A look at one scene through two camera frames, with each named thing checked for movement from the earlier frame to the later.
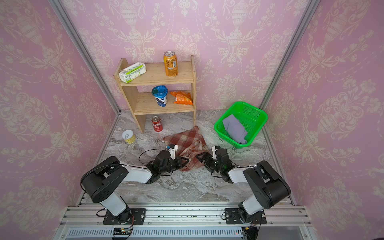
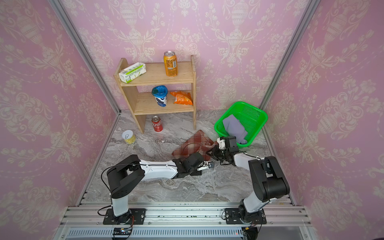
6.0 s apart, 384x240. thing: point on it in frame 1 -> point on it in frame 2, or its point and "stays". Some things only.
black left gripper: x=179 y=162 -> x=197 y=173
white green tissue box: x=127 y=74 stays
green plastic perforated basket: x=252 y=119 stays
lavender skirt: x=235 y=128 stays
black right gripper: x=207 y=163 -> x=215 y=154
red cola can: x=157 y=123 stays
